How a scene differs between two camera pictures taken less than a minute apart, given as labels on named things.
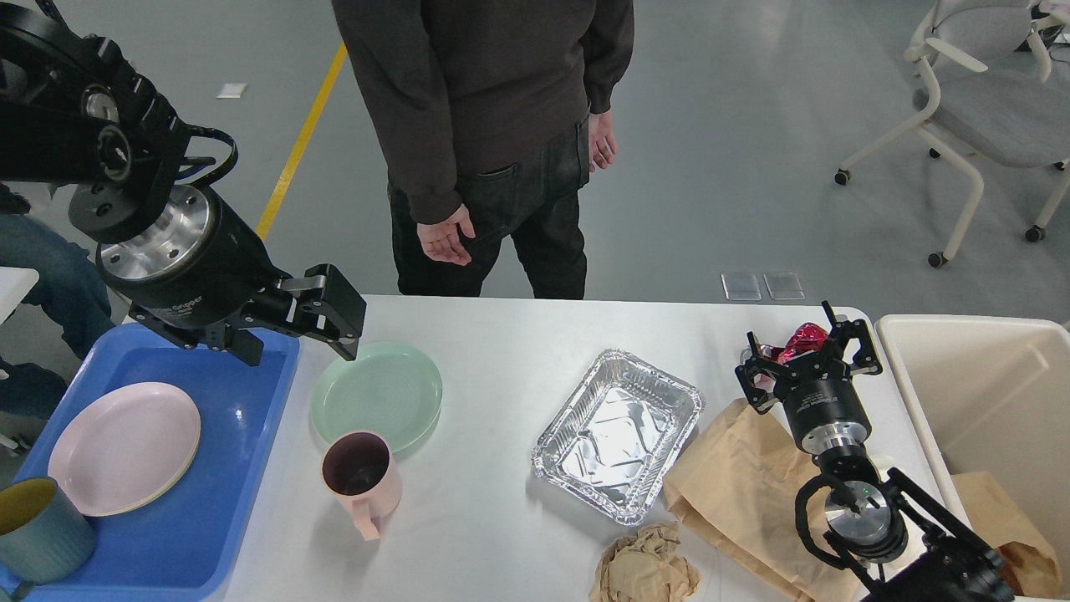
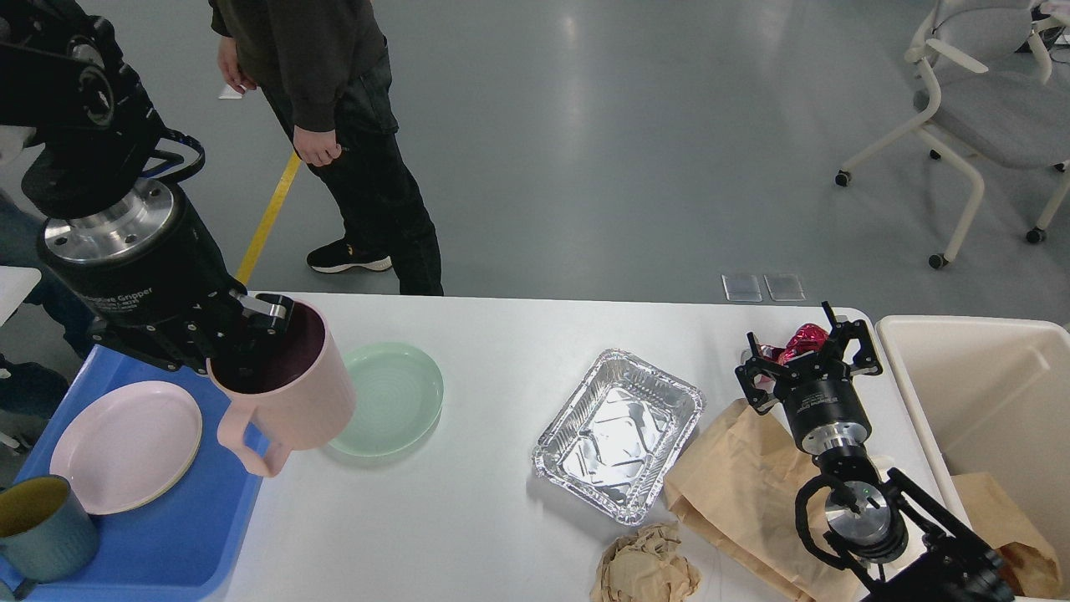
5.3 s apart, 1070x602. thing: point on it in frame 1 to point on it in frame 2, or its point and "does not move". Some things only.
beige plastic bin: [991, 395] does not move
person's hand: [603, 144] to [318, 147]
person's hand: [443, 241] to [227, 58]
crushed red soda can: [806, 338] does not move
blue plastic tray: [177, 545] does not move
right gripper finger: [868, 359] does not move
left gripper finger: [336, 314] to [277, 307]
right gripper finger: [761, 400] does not move
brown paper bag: [735, 495] does not move
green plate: [389, 387] does not move
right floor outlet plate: [784, 286] does not move
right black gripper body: [823, 405] does not move
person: [497, 114] to [323, 65]
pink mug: [359, 466] to [298, 382]
